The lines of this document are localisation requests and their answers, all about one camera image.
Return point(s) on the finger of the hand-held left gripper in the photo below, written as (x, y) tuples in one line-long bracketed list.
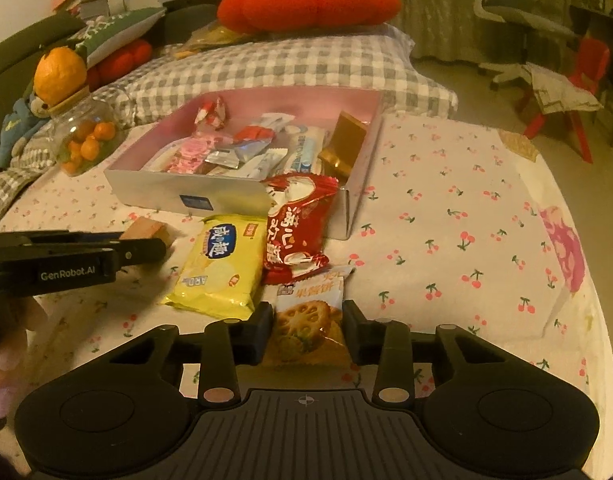
[(144, 251), (86, 237)]

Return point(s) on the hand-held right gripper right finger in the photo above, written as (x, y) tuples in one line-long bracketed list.
[(351, 332)]

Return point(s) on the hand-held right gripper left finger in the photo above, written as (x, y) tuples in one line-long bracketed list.
[(264, 335)]

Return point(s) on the clear cracker packet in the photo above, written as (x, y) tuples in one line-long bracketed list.
[(146, 230)]

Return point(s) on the orange lotus cracker packet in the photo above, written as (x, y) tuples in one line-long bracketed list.
[(306, 320)]

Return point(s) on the pink storage box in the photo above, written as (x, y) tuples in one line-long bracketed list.
[(151, 192)]

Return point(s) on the pink snack packet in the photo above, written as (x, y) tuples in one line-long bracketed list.
[(191, 152)]

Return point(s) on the blue silver candy packet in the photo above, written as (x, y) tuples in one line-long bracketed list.
[(229, 156)]

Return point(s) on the white sachet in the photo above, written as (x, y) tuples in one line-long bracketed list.
[(264, 162)]

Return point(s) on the red triangular snack packet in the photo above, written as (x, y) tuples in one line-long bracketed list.
[(211, 112)]

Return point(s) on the gold bar packet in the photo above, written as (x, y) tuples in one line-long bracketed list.
[(344, 140)]

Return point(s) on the person's left hand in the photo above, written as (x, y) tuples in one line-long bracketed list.
[(16, 340)]

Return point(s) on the yellow snack packet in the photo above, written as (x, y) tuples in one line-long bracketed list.
[(216, 265)]

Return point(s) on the grey checked pillow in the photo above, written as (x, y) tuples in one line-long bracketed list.
[(286, 65), (11, 190)]

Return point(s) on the clear jar of kumquats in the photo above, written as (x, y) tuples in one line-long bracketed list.
[(86, 145)]

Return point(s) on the large red snack packet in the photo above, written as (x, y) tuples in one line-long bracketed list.
[(296, 225)]

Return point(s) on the blue plush toy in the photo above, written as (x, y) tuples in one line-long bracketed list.
[(16, 125)]

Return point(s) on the orange plush jar lid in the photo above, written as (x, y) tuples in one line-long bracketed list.
[(59, 75)]

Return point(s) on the cherry print bed sheet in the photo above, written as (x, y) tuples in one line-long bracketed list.
[(461, 200)]

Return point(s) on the small red plush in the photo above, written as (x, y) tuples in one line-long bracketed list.
[(126, 57)]

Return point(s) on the small white packet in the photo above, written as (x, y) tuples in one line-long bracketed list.
[(275, 120)]

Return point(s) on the white blue snack packet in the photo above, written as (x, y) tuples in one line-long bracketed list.
[(304, 147)]

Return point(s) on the green headboard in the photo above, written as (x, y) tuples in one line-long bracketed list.
[(16, 50)]

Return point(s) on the green printed pillow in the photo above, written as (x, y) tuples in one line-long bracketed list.
[(121, 27)]

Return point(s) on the yellow plastic bag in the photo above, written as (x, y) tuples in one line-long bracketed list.
[(211, 37)]

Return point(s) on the red cushion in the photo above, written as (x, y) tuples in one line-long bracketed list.
[(306, 5)]

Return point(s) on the printed cloth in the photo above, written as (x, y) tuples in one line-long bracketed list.
[(561, 90)]

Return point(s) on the grey office chair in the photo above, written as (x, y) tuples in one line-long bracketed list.
[(506, 10)]

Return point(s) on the red plastic chair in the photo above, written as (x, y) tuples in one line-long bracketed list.
[(593, 60)]

